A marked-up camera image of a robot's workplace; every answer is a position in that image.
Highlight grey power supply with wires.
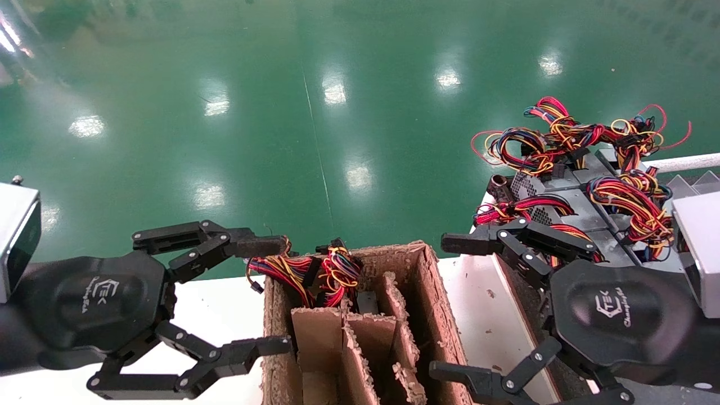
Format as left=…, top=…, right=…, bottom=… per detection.
left=471, top=127, right=591, bottom=197
left=602, top=103, right=693, bottom=173
left=474, top=188, right=619, bottom=266
left=246, top=237, right=382, bottom=316
left=587, top=169, right=685, bottom=266
left=523, top=96, right=620, bottom=187

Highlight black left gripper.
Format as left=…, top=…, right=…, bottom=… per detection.
left=17, top=250, right=294, bottom=401

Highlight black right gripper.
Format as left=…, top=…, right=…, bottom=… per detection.
left=430, top=259, right=720, bottom=405

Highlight brown metal rail fitting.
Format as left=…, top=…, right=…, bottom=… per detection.
left=488, top=174, right=511, bottom=200

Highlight brown divided cardboard box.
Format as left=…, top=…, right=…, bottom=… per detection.
left=262, top=241, right=474, bottom=405

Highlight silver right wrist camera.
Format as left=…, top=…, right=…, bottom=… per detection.
left=672, top=190, right=720, bottom=319

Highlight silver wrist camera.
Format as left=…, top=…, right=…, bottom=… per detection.
left=0, top=181, right=42, bottom=304
left=672, top=190, right=720, bottom=319

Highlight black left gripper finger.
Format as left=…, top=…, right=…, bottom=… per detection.
left=132, top=219, right=289, bottom=284

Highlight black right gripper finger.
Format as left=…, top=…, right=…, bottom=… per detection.
left=441, top=217, right=606, bottom=289

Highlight white rail pipe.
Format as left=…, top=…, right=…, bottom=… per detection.
left=643, top=152, right=720, bottom=173

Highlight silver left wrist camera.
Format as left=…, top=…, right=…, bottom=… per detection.
left=0, top=181, right=42, bottom=304

